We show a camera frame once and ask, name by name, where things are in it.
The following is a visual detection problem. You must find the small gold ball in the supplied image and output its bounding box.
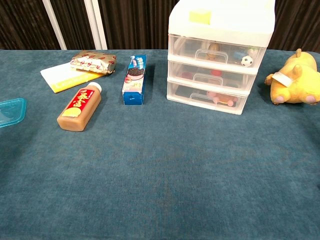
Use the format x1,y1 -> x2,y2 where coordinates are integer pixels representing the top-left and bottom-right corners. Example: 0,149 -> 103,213
208,42 -> 222,60

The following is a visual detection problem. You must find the clear plastic drawer with toys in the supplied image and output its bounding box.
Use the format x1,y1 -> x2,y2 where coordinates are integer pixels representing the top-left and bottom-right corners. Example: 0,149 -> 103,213
168,34 -> 267,69

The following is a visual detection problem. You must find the blue clear plastic lid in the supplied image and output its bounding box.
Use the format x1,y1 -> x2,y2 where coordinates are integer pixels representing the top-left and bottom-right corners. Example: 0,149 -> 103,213
0,97 -> 28,129

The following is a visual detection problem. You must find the dark brown pleated curtain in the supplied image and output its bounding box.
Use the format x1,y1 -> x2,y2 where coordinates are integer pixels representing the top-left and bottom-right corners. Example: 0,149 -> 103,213
0,0 -> 320,51

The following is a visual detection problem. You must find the white yellow booklet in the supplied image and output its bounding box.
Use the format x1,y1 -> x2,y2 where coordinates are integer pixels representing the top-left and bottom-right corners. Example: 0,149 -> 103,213
40,62 -> 106,94

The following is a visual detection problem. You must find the teal table cloth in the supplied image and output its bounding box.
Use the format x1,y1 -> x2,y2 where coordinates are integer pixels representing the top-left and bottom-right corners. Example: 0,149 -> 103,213
0,49 -> 320,240

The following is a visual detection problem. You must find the blue cookie box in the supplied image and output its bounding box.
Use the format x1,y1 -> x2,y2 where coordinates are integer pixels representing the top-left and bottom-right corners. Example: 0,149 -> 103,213
121,54 -> 148,106

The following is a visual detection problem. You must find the thin white post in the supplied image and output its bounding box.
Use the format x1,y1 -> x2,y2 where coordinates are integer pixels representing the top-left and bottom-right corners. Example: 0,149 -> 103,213
41,0 -> 68,50

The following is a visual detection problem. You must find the yellow sticky note pad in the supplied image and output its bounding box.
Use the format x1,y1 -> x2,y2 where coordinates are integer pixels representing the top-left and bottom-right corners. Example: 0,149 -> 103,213
189,9 -> 212,25

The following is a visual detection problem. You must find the white plastic drawer unit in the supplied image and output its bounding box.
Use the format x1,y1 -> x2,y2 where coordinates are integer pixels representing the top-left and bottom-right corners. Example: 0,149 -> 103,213
166,0 -> 276,116

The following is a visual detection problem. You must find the small blue toy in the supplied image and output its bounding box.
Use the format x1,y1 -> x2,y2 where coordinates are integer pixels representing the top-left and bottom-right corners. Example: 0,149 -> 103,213
233,49 -> 247,60

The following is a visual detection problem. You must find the clear drawer with red toy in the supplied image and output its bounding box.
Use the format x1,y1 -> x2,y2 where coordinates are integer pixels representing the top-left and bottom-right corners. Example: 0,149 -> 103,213
167,60 -> 258,90

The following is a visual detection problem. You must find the brown milk tea bottle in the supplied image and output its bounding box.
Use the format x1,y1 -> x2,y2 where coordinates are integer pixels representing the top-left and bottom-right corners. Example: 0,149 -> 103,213
56,81 -> 103,132

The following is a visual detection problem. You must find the yellow plush toy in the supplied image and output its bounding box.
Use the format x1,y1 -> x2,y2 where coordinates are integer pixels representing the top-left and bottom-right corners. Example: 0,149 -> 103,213
264,48 -> 320,105

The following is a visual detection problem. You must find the clear drawer with pink toy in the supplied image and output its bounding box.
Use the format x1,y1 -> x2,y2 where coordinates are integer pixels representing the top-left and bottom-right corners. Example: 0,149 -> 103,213
167,80 -> 250,109

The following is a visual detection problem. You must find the gold foil snack package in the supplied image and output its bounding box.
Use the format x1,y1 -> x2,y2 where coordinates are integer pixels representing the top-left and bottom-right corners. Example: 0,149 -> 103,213
69,49 -> 118,76

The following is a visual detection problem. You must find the pink toy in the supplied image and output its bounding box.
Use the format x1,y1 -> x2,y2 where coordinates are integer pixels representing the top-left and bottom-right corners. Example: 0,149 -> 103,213
206,90 -> 238,106

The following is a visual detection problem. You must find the small soccer ball toy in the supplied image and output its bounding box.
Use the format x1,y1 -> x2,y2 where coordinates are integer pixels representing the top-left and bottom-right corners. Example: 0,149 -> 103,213
241,55 -> 254,68

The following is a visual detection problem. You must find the wide white post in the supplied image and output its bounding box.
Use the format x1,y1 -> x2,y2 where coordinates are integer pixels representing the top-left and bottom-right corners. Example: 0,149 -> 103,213
83,0 -> 108,50

